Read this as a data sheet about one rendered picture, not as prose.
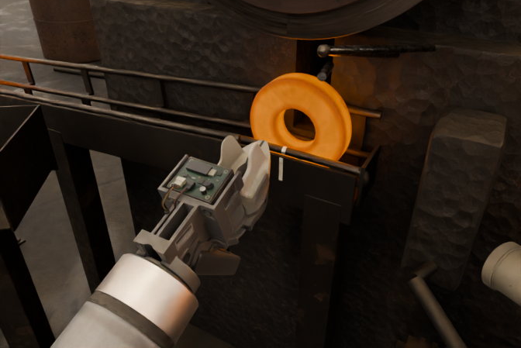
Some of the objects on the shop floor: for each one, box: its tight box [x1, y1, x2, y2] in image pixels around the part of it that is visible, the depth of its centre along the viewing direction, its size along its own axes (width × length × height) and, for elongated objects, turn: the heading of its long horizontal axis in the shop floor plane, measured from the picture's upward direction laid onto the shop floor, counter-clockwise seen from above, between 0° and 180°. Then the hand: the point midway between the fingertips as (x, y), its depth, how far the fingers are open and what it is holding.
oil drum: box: [18, 0, 111, 64], centre depth 314 cm, size 59×59×89 cm
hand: (260, 152), depth 55 cm, fingers closed
